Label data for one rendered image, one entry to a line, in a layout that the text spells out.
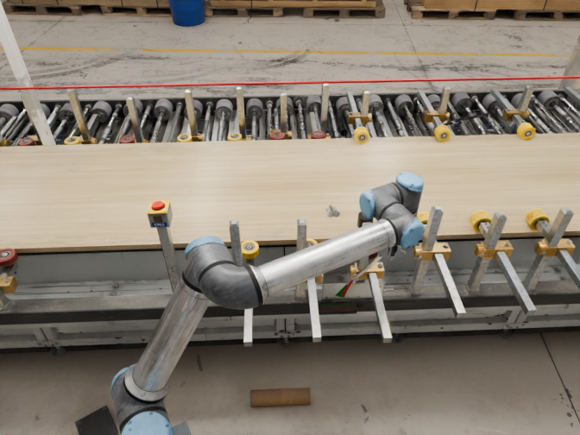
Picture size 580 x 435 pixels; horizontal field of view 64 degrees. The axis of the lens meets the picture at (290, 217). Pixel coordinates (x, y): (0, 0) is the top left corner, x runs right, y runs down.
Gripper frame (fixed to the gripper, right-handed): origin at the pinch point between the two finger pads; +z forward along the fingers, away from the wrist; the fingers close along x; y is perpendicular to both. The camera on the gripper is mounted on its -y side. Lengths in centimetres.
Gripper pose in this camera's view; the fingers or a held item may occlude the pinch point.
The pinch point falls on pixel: (388, 256)
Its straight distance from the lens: 178.9
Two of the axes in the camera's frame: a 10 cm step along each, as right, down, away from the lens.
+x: -0.4, -6.6, 7.5
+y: 10.0, -0.3, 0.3
